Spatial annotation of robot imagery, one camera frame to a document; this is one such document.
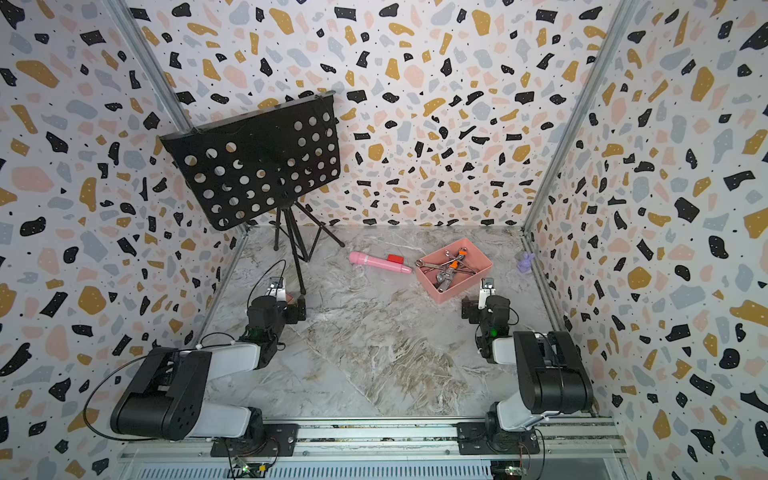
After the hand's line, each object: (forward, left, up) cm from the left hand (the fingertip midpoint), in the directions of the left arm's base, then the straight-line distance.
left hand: (288, 295), depth 92 cm
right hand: (0, -62, -2) cm, 62 cm away
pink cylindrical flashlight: (+19, -20, -5) cm, 28 cm away
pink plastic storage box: (+15, -61, -2) cm, 63 cm away
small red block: (+21, -33, -8) cm, 40 cm away
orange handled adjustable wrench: (+8, -50, -3) cm, 50 cm away
